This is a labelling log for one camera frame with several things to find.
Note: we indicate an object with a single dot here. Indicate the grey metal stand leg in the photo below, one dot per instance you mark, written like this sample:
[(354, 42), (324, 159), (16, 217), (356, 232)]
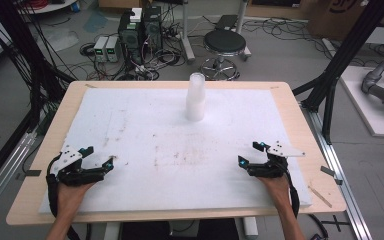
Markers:
[(243, 20), (187, 36)]

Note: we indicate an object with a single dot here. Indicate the person's left hand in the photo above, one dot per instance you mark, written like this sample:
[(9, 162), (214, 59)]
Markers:
[(69, 196)]

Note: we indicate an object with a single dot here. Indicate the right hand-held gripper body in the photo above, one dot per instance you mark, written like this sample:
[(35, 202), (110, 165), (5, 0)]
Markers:
[(270, 170)]

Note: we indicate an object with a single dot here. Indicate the person's right hand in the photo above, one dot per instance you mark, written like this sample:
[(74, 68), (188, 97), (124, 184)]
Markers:
[(278, 190)]

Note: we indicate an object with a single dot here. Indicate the grey bench power supply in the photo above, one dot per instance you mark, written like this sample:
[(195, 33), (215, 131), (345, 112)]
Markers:
[(113, 48), (100, 48)]

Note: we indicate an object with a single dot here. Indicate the person's dark-clothed legs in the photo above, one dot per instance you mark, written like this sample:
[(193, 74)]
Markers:
[(146, 231)]

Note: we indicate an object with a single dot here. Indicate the grey tape piece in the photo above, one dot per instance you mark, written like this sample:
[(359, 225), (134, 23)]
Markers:
[(327, 171)]

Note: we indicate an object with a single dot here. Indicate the white floor board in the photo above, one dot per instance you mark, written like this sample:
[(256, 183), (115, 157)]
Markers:
[(363, 103)]

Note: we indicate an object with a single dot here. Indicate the black tape strip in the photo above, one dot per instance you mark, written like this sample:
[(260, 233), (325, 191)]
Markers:
[(33, 173)]

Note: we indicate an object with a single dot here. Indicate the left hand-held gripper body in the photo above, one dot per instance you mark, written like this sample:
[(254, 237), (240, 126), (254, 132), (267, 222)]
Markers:
[(67, 160)]

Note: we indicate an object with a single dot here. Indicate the black tape cross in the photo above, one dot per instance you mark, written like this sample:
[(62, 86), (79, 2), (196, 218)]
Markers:
[(336, 222)]

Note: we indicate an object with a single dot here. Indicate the black computer tower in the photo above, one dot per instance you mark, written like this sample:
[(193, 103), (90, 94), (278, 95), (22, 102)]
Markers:
[(152, 30), (130, 38)]

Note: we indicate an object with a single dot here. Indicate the white foam mat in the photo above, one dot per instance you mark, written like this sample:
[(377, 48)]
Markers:
[(180, 180)]

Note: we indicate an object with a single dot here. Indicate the aluminium rail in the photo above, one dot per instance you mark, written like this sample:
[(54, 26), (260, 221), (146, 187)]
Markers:
[(3, 176), (340, 173)]

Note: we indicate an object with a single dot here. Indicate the small white box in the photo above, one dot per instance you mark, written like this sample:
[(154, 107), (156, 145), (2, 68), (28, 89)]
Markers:
[(136, 15)]

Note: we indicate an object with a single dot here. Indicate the thin wooden stick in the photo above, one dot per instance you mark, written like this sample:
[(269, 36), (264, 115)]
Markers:
[(320, 196)]

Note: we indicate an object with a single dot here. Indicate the stack of clear plastic cups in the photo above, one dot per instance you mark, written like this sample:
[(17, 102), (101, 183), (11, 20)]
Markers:
[(195, 100)]

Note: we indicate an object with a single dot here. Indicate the white round table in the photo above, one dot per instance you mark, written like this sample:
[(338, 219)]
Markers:
[(51, 6)]

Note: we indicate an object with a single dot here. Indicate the black round stool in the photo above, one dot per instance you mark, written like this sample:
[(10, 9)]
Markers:
[(225, 42)]

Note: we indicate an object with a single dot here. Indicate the cardboard box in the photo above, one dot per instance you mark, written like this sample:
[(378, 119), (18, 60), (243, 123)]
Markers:
[(336, 18)]

